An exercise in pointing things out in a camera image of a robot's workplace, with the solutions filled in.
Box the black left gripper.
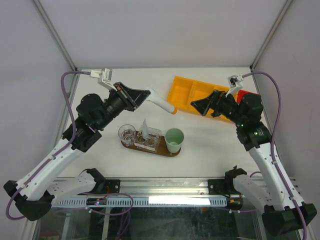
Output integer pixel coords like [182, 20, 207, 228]
[97, 82, 152, 130]

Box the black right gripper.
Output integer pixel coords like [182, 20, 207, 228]
[190, 89, 246, 127]

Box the white toothpaste tube black cap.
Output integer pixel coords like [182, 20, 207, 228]
[141, 119, 149, 140]

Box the clear glass tumbler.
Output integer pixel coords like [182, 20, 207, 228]
[118, 124, 137, 146]

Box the green plastic cup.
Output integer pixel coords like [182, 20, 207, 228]
[164, 128, 185, 154]

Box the clear glass holder block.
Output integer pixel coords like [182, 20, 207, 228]
[134, 126, 162, 153]

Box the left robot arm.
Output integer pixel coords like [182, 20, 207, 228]
[3, 82, 151, 221]

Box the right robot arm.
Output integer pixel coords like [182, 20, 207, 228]
[190, 90, 317, 237]

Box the wooden oval tray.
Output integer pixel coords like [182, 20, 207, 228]
[121, 135, 180, 158]

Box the yellow bin middle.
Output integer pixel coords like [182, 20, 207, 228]
[187, 80, 215, 115]

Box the yellow bin left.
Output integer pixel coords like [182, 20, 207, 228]
[167, 76, 195, 111]

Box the red plastic bin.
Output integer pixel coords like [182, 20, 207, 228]
[236, 90, 260, 104]

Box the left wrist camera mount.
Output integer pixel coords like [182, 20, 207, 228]
[89, 68, 117, 91]

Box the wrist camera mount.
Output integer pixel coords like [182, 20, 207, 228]
[89, 68, 117, 91]
[226, 75, 244, 96]

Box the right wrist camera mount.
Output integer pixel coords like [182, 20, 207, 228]
[226, 75, 244, 96]

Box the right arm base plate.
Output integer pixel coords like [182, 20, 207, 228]
[207, 178, 241, 198]

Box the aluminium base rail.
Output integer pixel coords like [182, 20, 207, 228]
[107, 177, 223, 197]

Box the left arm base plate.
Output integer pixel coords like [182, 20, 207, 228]
[88, 178, 121, 195]

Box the white cable duct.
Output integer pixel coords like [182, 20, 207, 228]
[54, 195, 227, 208]

